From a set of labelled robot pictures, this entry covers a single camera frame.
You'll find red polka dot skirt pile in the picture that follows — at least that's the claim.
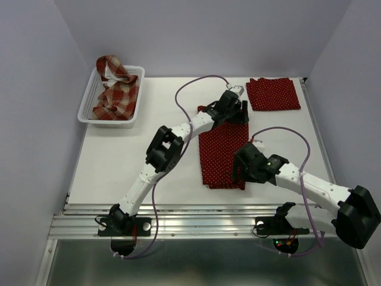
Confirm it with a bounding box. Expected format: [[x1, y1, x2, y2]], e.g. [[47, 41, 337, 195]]
[[198, 122, 249, 190]]

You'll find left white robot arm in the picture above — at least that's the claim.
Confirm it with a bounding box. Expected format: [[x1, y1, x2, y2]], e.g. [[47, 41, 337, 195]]
[[109, 86, 248, 235]]

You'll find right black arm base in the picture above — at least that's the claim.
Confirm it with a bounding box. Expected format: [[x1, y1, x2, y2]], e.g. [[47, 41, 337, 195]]
[[254, 216, 310, 236]]

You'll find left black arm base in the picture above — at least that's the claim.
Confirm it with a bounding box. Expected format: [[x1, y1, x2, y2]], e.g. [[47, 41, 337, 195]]
[[95, 216, 152, 238]]

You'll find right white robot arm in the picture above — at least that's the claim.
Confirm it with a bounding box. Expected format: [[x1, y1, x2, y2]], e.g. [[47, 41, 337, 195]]
[[232, 143, 380, 249]]

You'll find red plaid skirt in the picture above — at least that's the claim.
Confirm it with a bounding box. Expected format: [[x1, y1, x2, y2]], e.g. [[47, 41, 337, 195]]
[[92, 55, 139, 120]]

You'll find white plastic basket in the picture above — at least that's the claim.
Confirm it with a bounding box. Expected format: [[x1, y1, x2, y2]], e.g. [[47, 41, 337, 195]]
[[77, 65, 145, 129]]

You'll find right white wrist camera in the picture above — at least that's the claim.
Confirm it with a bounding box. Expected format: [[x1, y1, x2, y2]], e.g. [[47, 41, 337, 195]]
[[252, 140, 266, 151]]

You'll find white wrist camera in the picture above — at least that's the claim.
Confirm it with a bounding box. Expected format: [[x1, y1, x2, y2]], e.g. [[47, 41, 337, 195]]
[[228, 85, 244, 97], [252, 140, 266, 151]]

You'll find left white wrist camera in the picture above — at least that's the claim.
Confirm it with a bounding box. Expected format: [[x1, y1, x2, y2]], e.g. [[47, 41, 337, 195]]
[[228, 85, 244, 97]]

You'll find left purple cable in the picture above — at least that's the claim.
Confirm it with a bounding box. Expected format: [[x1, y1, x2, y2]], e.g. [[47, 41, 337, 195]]
[[113, 74, 233, 260]]

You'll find aluminium rail frame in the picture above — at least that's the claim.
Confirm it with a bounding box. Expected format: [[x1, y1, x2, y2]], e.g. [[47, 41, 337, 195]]
[[36, 77, 373, 285]]

